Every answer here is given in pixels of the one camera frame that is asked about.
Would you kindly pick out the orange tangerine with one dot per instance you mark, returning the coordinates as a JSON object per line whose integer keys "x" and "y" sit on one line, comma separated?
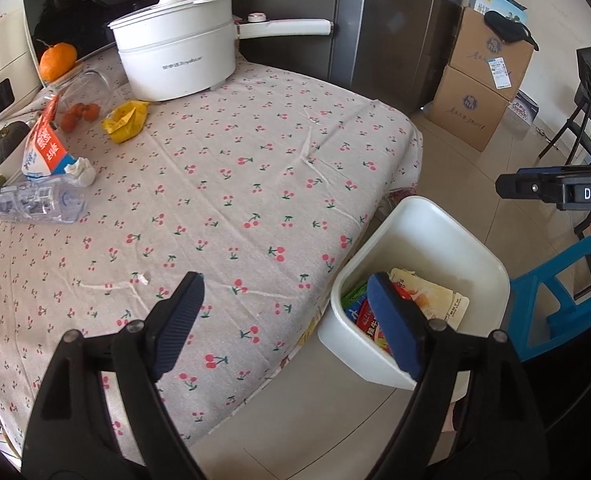
{"x": 57, "y": 61}

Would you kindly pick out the green plastic bag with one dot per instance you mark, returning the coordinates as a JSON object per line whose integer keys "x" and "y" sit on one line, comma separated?
{"x": 351, "y": 297}

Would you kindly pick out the blue torn milk carton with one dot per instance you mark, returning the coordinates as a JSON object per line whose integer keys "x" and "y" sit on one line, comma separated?
{"x": 353, "y": 310}

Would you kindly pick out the lower cardboard box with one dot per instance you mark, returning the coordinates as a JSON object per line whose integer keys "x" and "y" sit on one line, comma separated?
{"x": 466, "y": 109}

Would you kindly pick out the small red tomatoes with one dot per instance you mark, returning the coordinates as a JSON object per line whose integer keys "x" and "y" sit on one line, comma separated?
{"x": 79, "y": 111}

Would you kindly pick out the grey refrigerator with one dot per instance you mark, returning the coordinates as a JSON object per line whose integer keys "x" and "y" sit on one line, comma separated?
{"x": 394, "y": 51}

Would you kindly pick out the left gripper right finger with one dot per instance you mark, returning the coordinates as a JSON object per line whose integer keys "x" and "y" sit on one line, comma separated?
{"x": 500, "y": 435}

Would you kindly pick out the blue printed box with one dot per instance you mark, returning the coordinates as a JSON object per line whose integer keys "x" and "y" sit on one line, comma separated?
{"x": 510, "y": 9}

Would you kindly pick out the cherry print tablecloth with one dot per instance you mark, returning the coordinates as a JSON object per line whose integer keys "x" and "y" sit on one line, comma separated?
{"x": 264, "y": 186}

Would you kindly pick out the blue plastic stool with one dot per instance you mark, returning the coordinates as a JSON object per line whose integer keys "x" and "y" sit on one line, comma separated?
{"x": 570, "y": 319}

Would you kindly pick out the orange white flour bag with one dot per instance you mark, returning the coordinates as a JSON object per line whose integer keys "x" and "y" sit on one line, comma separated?
{"x": 44, "y": 154}

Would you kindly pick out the cream paper bag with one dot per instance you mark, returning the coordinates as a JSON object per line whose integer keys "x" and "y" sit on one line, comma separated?
{"x": 434, "y": 300}

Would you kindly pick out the white air fryer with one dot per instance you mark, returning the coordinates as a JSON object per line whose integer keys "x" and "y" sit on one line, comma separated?
{"x": 19, "y": 80}

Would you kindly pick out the yellow crumpled wrapper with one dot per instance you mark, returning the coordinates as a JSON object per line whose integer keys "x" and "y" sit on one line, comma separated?
{"x": 126, "y": 121}

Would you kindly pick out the clear plastic bottle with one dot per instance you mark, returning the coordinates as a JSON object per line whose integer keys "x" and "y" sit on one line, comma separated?
{"x": 49, "y": 200}

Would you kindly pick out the upper cardboard box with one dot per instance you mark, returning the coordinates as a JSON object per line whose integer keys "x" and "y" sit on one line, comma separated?
{"x": 480, "y": 54}

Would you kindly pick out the red rimmed paper lid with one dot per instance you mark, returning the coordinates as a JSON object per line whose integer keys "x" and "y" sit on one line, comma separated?
{"x": 368, "y": 324}

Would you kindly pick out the white plastic trash bin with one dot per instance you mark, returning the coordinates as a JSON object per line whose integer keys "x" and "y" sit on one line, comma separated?
{"x": 422, "y": 238}

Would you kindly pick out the cardboard box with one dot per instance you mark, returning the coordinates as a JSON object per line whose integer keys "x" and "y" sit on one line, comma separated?
{"x": 480, "y": 54}
{"x": 466, "y": 109}

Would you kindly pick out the black pouch on box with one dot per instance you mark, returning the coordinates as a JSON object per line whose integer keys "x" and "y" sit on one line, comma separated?
{"x": 509, "y": 31}

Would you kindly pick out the white paper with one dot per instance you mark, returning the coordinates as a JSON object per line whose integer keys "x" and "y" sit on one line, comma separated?
{"x": 81, "y": 173}

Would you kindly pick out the white electric cooking pot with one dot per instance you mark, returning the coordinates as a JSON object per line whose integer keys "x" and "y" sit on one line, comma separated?
{"x": 177, "y": 48}

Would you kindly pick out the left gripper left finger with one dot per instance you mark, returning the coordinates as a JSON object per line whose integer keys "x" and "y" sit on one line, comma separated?
{"x": 99, "y": 413}

